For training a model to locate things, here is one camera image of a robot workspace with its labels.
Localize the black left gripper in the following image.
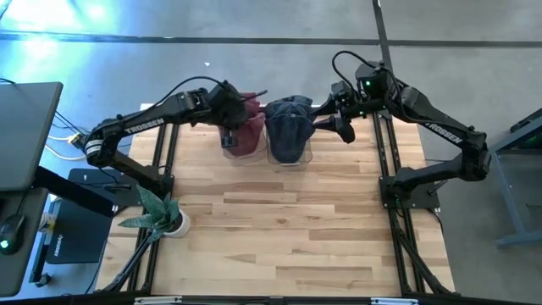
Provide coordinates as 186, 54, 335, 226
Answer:
207, 80, 251, 149

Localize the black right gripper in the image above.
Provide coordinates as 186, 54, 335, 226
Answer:
310, 98, 366, 145

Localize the clear plastic bin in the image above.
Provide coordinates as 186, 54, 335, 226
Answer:
215, 103, 268, 162
264, 105, 315, 168

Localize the white plant pot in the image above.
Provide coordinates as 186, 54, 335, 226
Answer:
163, 209, 191, 239

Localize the green leafy plant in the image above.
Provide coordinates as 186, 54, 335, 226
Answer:
117, 185, 181, 244

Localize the black diagonal beam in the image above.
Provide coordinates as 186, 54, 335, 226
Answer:
32, 166, 116, 218

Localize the black computer case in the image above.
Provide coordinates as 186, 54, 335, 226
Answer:
45, 198, 114, 265

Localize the dark grey desk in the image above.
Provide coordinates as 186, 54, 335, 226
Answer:
0, 188, 51, 297

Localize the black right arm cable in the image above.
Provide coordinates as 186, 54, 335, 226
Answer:
330, 49, 370, 92

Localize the black aluminium rig frame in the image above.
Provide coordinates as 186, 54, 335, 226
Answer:
99, 103, 456, 297

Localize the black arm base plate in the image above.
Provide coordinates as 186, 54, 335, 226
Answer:
379, 175, 449, 211

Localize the white floor cable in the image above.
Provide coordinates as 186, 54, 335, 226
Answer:
45, 134, 90, 162

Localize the silver bracket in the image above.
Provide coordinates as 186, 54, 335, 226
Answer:
371, 297, 420, 305
134, 296, 183, 305

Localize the blue-grey metal table frame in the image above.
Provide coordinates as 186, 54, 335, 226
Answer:
467, 108, 542, 250

